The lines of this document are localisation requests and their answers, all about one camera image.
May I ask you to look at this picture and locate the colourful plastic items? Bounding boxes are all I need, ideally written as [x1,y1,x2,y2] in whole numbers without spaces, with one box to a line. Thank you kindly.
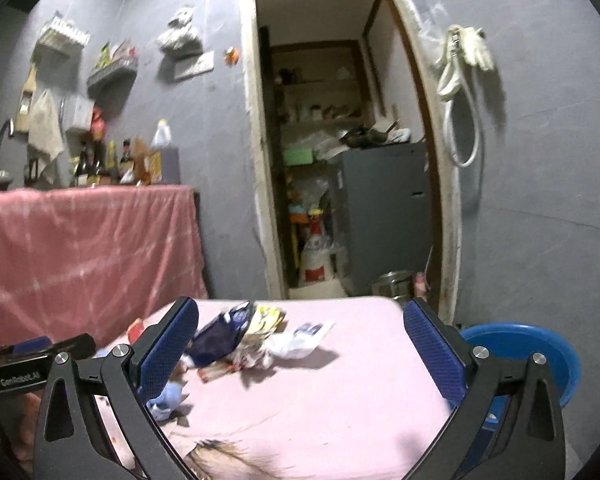
[287,195,328,226]

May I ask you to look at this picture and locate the white glove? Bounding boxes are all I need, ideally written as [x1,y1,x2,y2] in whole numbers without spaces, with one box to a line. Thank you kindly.
[460,26,496,72]

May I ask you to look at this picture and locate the pale pink sheet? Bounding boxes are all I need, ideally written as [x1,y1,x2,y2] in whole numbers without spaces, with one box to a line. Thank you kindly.
[92,297,456,480]

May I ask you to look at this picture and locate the light blue wrapper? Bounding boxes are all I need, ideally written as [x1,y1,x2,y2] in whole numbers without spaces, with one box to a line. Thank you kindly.
[147,380,191,421]

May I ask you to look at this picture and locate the steel pot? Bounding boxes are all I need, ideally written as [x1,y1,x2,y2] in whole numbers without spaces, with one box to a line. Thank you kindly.
[371,271,416,301]

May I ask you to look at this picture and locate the row of dark bottles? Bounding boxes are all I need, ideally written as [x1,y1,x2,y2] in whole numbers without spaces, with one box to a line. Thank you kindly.
[70,137,136,187]

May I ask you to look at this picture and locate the wooden storage shelf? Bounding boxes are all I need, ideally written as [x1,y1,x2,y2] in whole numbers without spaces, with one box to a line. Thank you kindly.
[272,42,376,126]

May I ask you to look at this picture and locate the grey box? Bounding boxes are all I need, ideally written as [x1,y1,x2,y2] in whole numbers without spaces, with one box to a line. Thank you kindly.
[157,146,181,185]

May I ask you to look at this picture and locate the grey plush toy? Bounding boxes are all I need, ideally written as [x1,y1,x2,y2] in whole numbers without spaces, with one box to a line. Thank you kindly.
[157,6,203,53]

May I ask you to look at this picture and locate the wooden brush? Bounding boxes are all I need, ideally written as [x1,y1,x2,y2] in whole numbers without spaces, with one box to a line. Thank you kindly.
[15,62,38,133]

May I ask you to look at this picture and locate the yellow foil wrapper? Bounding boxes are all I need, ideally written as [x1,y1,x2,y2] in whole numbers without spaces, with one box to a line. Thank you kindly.
[247,304,287,336]

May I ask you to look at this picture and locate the metal faucet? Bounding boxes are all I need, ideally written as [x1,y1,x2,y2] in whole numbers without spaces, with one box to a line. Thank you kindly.
[0,119,16,161]

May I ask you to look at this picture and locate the rose pink tablecloth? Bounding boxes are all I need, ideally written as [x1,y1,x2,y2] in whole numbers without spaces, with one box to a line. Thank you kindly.
[0,184,208,351]

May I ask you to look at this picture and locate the red printed wrapper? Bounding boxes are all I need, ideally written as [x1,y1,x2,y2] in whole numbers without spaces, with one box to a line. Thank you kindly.
[197,342,276,383]

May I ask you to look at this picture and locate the beige hanging cloth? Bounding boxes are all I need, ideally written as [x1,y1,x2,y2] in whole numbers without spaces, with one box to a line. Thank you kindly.
[27,89,65,163]

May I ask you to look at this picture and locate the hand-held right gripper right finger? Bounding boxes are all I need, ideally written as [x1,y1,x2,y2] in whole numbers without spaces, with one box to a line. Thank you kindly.
[402,296,567,480]

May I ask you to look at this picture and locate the white plastic jug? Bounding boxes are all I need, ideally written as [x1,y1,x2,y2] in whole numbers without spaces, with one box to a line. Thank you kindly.
[150,119,175,150]

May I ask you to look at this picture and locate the blue plastic basin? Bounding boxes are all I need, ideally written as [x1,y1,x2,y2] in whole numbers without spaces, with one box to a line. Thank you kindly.
[460,322,582,431]

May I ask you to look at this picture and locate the black cooking pan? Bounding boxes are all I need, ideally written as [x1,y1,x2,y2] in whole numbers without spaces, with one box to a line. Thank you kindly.
[340,120,401,150]

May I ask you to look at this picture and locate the white power strip cable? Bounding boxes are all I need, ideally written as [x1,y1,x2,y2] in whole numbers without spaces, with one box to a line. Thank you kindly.
[434,25,483,168]

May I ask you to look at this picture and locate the dark blue snack packet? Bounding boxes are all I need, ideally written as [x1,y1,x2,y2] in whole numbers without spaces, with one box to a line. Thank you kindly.
[189,302,255,368]

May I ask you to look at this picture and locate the white plastic wrapper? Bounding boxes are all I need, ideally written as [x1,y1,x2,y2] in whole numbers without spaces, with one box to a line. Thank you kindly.
[272,321,336,360]

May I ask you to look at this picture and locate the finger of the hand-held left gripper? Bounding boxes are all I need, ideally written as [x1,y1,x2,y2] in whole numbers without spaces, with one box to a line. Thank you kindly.
[0,332,97,361]

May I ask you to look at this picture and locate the grey metal cabinet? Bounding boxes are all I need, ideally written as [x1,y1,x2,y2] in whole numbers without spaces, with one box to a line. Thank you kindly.
[330,142,433,296]

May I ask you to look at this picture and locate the white wall box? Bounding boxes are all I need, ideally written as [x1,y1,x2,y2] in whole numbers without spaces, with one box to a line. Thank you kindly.
[62,95,96,133]

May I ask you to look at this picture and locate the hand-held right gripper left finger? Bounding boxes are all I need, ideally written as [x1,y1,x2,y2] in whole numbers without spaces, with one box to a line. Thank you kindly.
[32,296,201,480]

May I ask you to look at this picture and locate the brown packet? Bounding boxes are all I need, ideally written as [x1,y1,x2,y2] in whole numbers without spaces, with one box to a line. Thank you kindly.
[131,136,153,186]

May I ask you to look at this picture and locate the grey wall shelf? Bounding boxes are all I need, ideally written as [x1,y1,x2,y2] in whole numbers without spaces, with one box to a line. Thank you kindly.
[86,57,139,98]

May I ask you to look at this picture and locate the green box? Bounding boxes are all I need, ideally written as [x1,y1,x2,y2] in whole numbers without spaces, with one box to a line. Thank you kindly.
[284,146,315,167]

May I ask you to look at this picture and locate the colourful small packets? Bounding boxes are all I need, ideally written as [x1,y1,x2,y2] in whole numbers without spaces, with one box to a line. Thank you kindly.
[94,40,137,71]

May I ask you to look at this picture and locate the white sack red label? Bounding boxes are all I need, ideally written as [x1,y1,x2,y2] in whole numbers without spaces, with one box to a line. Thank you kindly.
[298,220,341,288]

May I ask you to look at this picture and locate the white wall shelf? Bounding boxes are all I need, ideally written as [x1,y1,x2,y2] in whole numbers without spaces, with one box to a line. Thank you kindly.
[34,16,91,56]

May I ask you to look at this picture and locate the white door frame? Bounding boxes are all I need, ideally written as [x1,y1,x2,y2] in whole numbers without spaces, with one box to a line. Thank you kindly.
[240,0,463,326]

